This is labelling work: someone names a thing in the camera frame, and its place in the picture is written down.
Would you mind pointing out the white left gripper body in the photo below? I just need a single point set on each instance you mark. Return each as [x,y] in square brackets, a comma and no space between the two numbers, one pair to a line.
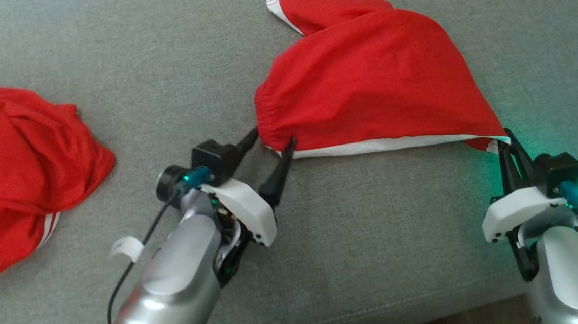
[246,210]

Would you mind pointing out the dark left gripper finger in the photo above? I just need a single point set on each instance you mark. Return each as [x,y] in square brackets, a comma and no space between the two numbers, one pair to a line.
[277,180]
[248,140]

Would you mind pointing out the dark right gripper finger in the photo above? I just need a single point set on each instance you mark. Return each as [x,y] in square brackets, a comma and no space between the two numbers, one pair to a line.
[506,172]
[523,161]

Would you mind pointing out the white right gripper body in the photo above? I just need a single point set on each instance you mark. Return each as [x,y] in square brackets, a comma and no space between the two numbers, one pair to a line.
[516,212]

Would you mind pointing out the red shorts with white trim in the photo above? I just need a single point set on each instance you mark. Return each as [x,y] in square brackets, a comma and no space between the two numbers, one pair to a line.
[364,75]

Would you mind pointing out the red basketball jersey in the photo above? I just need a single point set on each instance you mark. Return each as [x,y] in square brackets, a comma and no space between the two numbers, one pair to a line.
[14,166]

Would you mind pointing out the white and silver left arm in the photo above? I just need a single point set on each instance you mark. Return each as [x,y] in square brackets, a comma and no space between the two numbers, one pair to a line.
[175,282]

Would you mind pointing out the white and silver right arm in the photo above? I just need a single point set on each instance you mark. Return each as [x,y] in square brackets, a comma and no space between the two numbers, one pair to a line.
[572,279]

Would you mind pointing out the grey fabric sofa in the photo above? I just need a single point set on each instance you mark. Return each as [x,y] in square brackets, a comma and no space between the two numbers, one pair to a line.
[107,42]

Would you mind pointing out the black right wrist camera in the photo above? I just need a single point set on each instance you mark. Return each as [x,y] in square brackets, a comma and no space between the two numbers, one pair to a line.
[556,171]

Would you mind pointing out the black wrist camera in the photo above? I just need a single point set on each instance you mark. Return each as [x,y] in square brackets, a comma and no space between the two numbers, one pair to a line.
[556,171]
[215,159]

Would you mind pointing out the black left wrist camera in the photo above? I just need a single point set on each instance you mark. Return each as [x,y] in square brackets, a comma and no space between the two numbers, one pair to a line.
[215,159]

